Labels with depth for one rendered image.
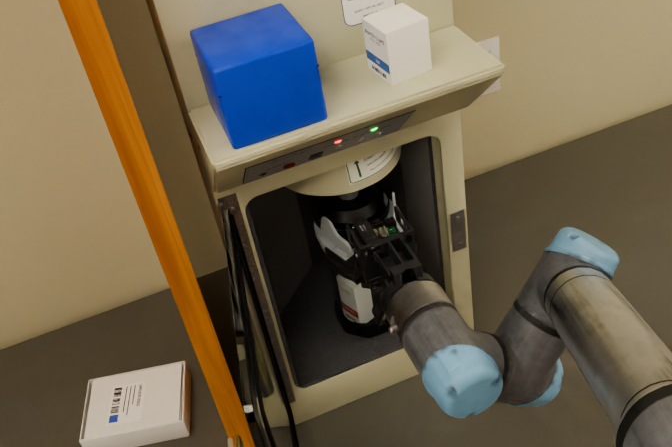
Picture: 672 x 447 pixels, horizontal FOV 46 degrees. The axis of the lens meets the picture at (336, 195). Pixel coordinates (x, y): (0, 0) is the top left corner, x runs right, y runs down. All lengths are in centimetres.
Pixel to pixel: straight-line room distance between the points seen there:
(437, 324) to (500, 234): 63
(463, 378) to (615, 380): 20
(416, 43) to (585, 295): 30
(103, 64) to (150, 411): 69
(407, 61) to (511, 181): 82
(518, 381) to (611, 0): 93
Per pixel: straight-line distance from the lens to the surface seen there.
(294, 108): 78
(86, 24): 72
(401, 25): 82
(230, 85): 75
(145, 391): 132
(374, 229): 101
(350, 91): 84
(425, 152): 106
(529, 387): 96
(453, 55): 88
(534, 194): 159
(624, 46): 174
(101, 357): 146
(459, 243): 113
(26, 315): 157
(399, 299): 93
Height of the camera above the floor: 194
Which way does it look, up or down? 38 degrees down
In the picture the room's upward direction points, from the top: 11 degrees counter-clockwise
